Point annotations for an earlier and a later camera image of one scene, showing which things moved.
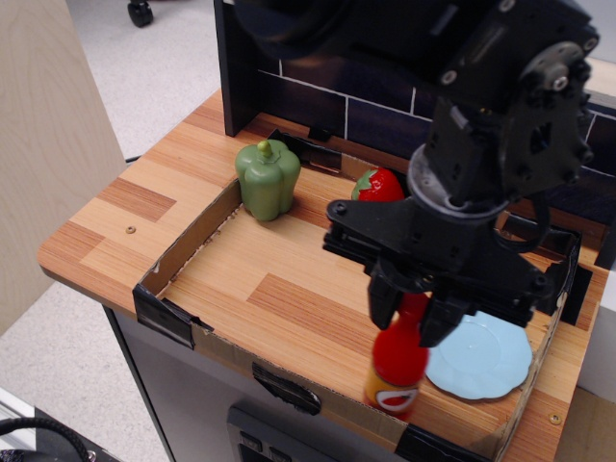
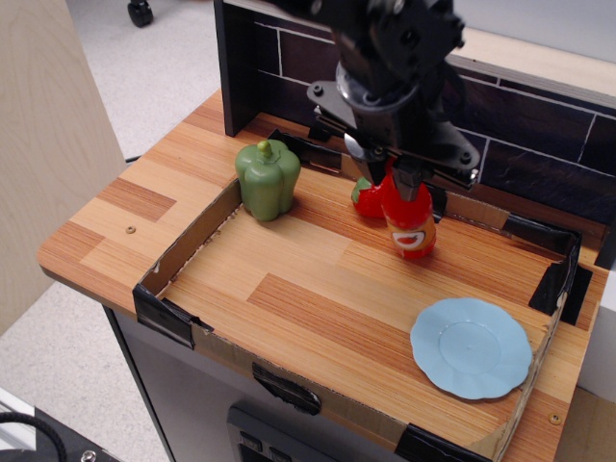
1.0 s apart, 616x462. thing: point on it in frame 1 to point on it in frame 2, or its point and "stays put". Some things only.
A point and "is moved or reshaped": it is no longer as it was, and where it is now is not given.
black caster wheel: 141,12 stays put
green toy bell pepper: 267,174 stays put
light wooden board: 58,149 stays put
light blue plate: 487,357 stays put
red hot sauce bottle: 398,362 is moved or reshaped
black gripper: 484,264 to 385,118
